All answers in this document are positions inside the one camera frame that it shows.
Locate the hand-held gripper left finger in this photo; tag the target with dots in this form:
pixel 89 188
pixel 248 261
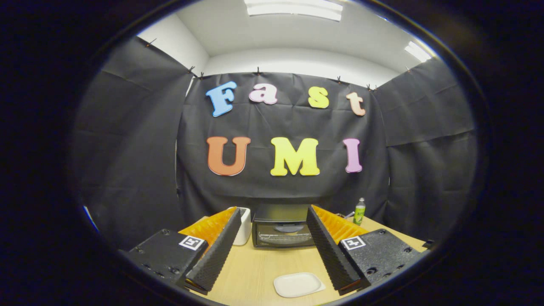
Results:
pixel 214 255

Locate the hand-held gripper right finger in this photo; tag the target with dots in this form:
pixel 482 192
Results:
pixel 329 255

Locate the black toaster oven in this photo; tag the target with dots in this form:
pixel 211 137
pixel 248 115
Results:
pixel 280 212

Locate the white pop-up toaster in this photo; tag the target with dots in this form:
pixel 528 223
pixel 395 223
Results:
pixel 245 225

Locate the green label drink bottle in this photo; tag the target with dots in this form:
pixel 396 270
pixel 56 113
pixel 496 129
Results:
pixel 359 211

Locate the short ceiling light panel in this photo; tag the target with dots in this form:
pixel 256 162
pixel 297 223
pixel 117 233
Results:
pixel 417 52

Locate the long ceiling light panel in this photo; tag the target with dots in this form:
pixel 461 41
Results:
pixel 293 9

